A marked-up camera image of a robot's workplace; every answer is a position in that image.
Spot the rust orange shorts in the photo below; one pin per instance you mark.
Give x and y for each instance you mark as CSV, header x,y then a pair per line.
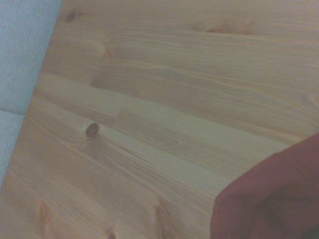
x,y
274,199

